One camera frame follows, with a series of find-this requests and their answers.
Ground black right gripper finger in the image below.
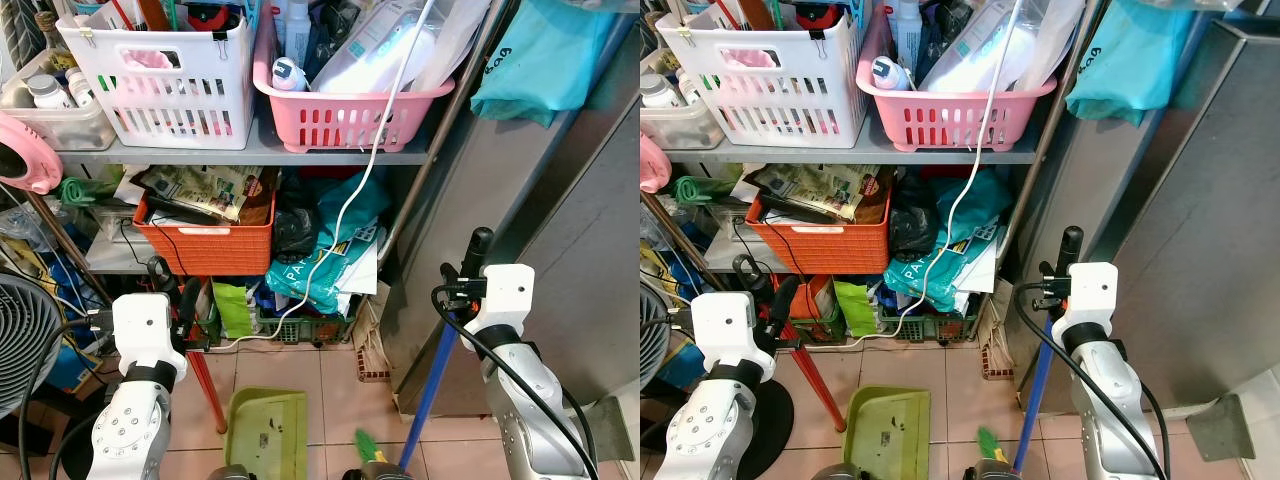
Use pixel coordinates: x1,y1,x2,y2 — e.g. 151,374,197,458
1054,225,1085,277
459,227,495,280

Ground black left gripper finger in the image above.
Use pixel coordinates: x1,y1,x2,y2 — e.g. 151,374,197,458
179,277,208,323
769,274,802,321
147,256,182,303
732,253,769,301

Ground blue-handled green broom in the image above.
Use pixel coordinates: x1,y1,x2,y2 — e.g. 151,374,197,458
354,305,463,473
974,312,1058,475

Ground green dustpan with red handle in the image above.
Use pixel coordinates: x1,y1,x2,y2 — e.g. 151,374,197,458
183,300,310,480
770,290,932,480

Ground grey floor fan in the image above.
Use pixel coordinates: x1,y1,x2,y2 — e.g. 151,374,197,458
0,271,111,480
640,278,797,480

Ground light green bag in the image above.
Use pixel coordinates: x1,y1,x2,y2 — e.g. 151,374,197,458
211,281,257,340
834,279,878,338

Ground orange plastic basket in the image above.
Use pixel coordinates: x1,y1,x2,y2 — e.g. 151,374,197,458
744,193,892,277
132,193,277,278

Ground brown woven mat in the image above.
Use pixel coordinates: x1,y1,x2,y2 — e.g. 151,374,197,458
979,288,1014,382
354,288,393,384

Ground stainless steel cabinet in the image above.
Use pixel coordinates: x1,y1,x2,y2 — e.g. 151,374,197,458
1004,0,1280,413
384,0,641,418

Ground printed snack bag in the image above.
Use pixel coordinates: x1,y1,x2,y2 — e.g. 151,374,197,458
748,162,888,223
133,164,268,223

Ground teal printed package bag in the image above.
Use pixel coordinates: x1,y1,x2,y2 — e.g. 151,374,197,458
884,168,1012,313
264,168,392,317

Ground green plastic crate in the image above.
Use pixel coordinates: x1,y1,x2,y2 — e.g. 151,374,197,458
254,308,358,347
878,308,978,345

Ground black plastic bag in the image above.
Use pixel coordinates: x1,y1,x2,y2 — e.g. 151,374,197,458
887,176,942,264
271,178,322,264

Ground pink round plastic object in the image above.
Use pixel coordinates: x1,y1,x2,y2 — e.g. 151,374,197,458
640,132,674,195
0,111,64,195

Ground grey metal shelf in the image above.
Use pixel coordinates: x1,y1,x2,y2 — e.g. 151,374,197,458
640,0,1106,276
20,0,506,276

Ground clear plastic storage box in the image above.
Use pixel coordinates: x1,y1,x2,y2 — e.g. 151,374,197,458
640,48,703,152
0,48,117,152

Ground pink plastic basket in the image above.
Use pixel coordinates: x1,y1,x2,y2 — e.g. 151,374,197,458
856,8,1059,154
252,8,457,154

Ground white plastic basket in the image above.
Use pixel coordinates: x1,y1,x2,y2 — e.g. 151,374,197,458
56,8,258,152
654,8,872,151

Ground right robot leg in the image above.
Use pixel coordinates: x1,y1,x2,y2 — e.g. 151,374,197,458
964,458,1023,480
344,458,403,480

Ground teal plastic bag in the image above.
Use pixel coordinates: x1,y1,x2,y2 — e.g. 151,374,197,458
1064,0,1198,128
469,0,623,129

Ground grey metal wedge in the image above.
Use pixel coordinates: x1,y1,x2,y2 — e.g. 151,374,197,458
569,396,628,464
1186,392,1258,464

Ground clear plastic wrapped package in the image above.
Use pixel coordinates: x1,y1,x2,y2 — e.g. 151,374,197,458
314,0,493,97
919,0,1087,97

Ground tall white bottle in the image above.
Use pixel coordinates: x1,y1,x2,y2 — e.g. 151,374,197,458
282,0,314,62
889,0,927,72

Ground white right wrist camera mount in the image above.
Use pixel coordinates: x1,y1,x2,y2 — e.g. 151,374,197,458
1059,261,1120,338
464,263,537,338

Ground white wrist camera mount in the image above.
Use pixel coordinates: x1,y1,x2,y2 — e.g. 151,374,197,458
110,292,189,373
690,291,777,375
464,263,537,338
1059,261,1120,338

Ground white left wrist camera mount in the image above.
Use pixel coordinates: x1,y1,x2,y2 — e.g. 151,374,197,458
110,292,189,373
690,291,777,375

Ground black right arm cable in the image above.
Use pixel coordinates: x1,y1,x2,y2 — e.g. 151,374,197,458
432,284,601,480
1014,282,1173,480

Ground green coiled cord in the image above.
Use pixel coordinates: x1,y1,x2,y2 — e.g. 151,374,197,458
674,175,733,208
59,176,118,208

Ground white cable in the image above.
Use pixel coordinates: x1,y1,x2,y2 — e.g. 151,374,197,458
858,0,1027,347
214,0,438,352

